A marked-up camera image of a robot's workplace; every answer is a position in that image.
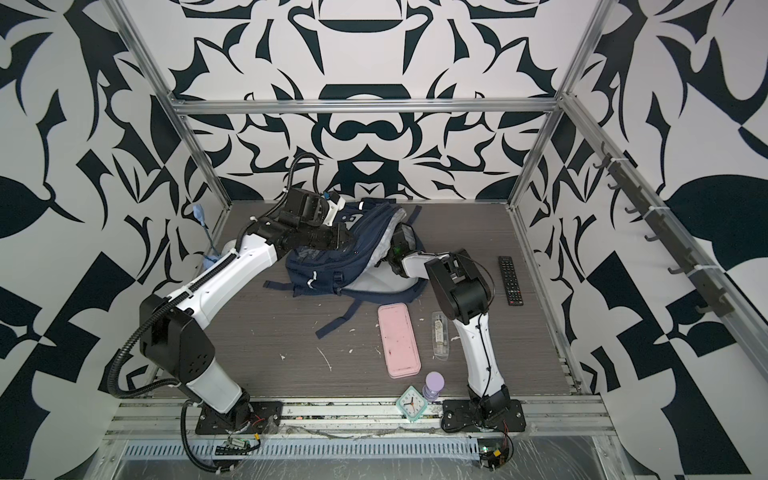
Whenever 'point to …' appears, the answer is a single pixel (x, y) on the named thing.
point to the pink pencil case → (400, 340)
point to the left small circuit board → (234, 447)
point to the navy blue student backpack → (356, 271)
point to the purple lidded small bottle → (434, 383)
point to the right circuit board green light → (493, 452)
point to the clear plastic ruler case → (440, 335)
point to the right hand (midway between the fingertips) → (349, 245)
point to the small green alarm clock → (411, 403)
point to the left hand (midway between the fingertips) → (356, 231)
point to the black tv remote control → (511, 286)
